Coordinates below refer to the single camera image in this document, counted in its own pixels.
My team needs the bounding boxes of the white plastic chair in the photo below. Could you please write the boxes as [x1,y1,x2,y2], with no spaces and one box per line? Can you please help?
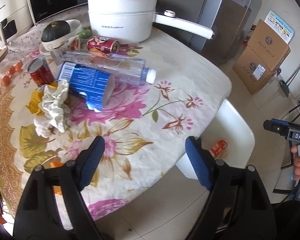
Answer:
[175,98,256,181]

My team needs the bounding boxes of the upper cardboard box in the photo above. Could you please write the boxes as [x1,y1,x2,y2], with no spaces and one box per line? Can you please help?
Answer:
[248,20,290,72]

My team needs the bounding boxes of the grey refrigerator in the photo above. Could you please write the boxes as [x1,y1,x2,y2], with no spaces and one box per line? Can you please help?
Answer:
[190,0,263,65]

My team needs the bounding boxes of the small dotted cloth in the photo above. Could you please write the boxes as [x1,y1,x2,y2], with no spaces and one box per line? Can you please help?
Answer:
[8,5,90,55]

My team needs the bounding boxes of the cream air fryer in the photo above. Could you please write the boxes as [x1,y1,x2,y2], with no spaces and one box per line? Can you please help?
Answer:
[0,0,33,47]

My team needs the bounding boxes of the blue carton box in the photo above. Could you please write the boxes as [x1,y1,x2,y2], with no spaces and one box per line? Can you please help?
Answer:
[57,62,115,112]

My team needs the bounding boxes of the red cartoon drink can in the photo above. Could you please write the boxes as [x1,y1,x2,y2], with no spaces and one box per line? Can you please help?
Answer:
[87,36,120,54]

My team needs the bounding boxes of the lower cardboard box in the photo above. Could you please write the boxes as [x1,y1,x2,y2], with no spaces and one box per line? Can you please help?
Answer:
[233,46,275,95]

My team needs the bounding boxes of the glass jar with wooden lid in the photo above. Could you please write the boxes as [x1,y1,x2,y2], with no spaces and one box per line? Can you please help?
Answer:
[0,47,24,78]

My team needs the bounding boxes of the yellow wrapper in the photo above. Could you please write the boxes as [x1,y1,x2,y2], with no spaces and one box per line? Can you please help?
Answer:
[26,81,70,115]

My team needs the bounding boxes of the small white red snack packet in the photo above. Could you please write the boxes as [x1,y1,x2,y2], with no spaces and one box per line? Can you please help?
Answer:
[50,35,81,65]

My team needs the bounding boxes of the dark green pumpkin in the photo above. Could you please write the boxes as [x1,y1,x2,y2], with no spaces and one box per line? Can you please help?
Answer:
[41,21,71,42]

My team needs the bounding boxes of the floral tablecloth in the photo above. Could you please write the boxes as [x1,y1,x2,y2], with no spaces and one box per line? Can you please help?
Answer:
[0,29,231,219]

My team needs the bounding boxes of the red tin can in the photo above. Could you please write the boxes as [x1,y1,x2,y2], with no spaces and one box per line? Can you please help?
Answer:
[27,57,55,87]

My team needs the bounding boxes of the white bowl with green handle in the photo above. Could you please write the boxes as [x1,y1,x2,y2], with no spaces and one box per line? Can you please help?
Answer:
[41,20,83,51]

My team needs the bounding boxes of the white tissue paper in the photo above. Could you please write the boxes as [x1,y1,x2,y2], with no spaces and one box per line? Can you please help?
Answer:
[33,80,70,138]

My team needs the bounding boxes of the white electric cooking pot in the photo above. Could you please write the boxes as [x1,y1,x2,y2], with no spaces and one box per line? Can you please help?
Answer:
[87,0,214,44]

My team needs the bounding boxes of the stacked white plates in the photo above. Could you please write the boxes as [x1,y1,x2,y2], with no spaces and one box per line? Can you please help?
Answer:
[39,44,52,60]

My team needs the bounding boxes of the orange packet on chair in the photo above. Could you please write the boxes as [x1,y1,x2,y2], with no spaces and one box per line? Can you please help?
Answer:
[209,140,228,159]

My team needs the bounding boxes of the cardboard box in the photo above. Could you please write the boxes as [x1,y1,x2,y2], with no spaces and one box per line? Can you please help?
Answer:
[233,46,275,95]
[248,20,290,72]

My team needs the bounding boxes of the clear plastic water bottle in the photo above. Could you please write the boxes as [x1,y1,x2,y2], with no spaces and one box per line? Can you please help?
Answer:
[61,50,157,86]

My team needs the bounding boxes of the person's right hand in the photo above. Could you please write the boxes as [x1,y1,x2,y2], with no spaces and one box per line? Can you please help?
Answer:
[290,145,300,181]

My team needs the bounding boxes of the orange cherry tomato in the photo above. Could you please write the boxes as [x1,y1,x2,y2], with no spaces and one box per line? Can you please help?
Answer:
[14,61,23,73]
[7,66,15,76]
[1,75,11,87]

